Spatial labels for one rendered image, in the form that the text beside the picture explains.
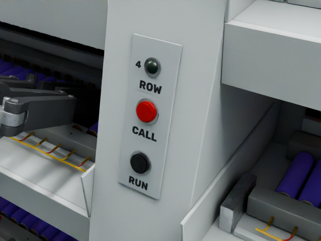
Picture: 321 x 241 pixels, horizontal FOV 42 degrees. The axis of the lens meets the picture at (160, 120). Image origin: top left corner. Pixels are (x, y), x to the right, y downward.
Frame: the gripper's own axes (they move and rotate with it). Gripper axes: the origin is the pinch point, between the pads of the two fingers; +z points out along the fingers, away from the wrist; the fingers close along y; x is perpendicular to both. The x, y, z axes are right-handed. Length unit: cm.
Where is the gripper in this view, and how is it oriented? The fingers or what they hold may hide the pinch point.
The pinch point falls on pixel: (69, 99)
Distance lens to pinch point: 45.3
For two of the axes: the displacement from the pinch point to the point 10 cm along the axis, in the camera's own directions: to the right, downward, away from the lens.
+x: -2.4, 9.6, 1.6
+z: 4.7, -0.3, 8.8
